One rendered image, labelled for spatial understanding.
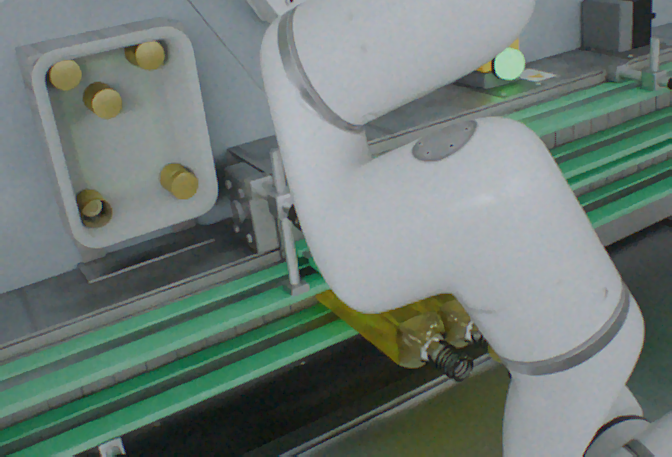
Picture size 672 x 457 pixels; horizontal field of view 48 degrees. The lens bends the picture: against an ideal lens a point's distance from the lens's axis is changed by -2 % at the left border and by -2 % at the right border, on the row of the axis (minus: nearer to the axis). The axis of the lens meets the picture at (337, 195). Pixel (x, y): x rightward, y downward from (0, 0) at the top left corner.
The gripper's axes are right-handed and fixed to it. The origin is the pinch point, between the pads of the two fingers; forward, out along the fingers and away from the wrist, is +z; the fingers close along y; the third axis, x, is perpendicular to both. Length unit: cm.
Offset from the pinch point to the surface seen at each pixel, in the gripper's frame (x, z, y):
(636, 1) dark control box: -46, 48, 21
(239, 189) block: 22.6, 26.2, 13.6
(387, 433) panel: 12.9, 9.8, -13.2
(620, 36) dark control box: -43, 47, 17
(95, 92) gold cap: 36, 29, 28
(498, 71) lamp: -17.5, 39.5, 17.1
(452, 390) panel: 3.0, 13.8, -13.4
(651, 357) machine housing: -25.2, 13.0, -17.4
